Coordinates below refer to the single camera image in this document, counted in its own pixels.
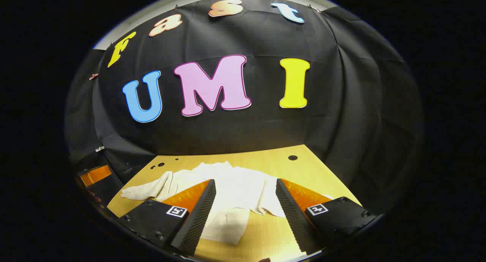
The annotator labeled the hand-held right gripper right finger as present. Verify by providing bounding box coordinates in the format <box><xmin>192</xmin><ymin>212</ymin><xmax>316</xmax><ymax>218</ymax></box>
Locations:
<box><xmin>275</xmin><ymin>178</ymin><xmax>380</xmax><ymax>255</ymax></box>

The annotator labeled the white zip sweatshirt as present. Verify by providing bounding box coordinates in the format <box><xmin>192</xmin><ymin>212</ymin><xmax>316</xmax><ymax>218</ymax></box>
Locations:
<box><xmin>121</xmin><ymin>161</ymin><xmax>335</xmax><ymax>245</ymax></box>

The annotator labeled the black backdrop cloth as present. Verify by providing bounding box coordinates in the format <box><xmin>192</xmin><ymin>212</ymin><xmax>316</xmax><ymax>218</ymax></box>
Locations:
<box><xmin>65</xmin><ymin>0</ymin><xmax>424</xmax><ymax>217</ymax></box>

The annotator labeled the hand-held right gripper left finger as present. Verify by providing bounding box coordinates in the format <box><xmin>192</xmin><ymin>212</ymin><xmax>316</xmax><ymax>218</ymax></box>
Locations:
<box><xmin>117</xmin><ymin>179</ymin><xmax>217</xmax><ymax>257</ymax></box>

